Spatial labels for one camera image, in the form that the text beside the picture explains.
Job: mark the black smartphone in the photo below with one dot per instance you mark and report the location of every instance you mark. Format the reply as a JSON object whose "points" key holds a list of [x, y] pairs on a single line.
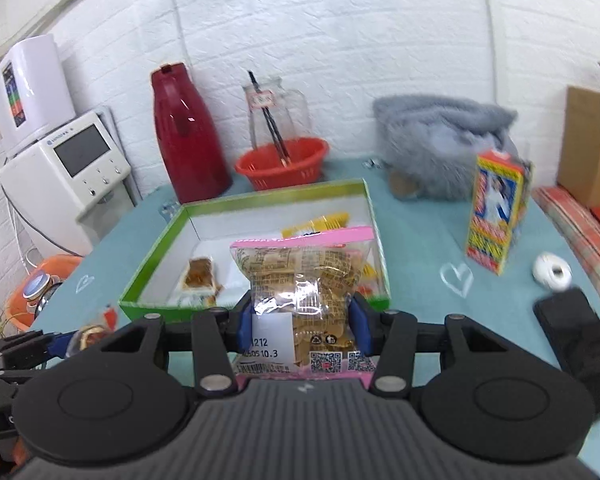
{"points": [[577, 335]]}

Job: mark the plaid cloth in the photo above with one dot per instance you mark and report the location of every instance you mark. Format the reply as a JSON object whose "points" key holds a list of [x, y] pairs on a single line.
{"points": [[575, 240]]}

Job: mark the green cardboard box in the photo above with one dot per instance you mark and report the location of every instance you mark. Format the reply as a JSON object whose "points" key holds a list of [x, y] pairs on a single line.
{"points": [[150, 275]]}

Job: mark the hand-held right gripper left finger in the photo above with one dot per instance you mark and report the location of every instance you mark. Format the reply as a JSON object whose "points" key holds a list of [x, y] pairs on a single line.
{"points": [[245, 330]]}

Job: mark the yellow snack packet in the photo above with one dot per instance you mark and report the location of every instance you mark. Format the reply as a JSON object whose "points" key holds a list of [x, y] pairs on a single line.
{"points": [[320, 225]]}

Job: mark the printed juice carton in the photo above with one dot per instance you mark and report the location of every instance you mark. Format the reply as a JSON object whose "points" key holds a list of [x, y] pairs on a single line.
{"points": [[497, 215]]}

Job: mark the black stirring stick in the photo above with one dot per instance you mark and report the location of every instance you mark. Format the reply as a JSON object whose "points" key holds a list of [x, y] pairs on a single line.
{"points": [[270, 120]]}

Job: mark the pink-edged cracker packet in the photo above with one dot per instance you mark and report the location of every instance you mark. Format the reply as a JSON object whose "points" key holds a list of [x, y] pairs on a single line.
{"points": [[300, 285]]}

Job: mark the small candy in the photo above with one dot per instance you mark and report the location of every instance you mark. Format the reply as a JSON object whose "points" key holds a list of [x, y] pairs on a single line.
{"points": [[95, 332]]}

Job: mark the white wall pipe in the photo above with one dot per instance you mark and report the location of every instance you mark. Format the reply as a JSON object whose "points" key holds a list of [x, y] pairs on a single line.
{"points": [[30, 25]]}

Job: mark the white dispenser with screen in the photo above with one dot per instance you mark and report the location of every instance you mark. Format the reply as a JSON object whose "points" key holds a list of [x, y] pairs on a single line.
{"points": [[45, 195]]}

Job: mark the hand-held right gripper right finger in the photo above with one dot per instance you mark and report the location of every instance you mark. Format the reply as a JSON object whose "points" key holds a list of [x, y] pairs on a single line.
{"points": [[358, 325]]}

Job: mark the glass pitcher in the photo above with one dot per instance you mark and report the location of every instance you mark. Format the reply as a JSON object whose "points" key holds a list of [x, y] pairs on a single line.
{"points": [[290, 115]]}

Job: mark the white water ionizer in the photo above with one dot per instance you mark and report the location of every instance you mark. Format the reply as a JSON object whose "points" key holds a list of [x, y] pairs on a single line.
{"points": [[35, 85]]}

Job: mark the orange plastic basin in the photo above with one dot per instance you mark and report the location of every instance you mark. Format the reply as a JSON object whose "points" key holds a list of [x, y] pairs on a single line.
{"points": [[65, 270]]}

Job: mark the white round device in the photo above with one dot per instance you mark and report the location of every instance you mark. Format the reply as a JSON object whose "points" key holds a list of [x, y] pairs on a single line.
{"points": [[552, 270]]}

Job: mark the red thermos jug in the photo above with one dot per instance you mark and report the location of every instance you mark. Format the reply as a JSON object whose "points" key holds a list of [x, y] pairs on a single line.
{"points": [[190, 140]]}

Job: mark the brown fried snack packet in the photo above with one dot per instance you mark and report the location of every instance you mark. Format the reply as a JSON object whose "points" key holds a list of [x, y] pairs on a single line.
{"points": [[200, 275]]}

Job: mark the grey fluffy garment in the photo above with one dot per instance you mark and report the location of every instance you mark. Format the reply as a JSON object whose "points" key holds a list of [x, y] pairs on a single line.
{"points": [[445, 150]]}

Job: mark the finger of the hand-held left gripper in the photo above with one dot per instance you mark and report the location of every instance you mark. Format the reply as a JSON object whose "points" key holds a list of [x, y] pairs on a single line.
{"points": [[62, 344], [15, 362]]}

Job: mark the red plastic basket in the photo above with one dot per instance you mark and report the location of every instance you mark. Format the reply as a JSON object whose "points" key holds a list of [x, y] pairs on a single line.
{"points": [[280, 170]]}

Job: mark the brown cardboard box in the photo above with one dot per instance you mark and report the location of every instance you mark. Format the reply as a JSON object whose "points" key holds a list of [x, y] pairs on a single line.
{"points": [[590, 150]]}

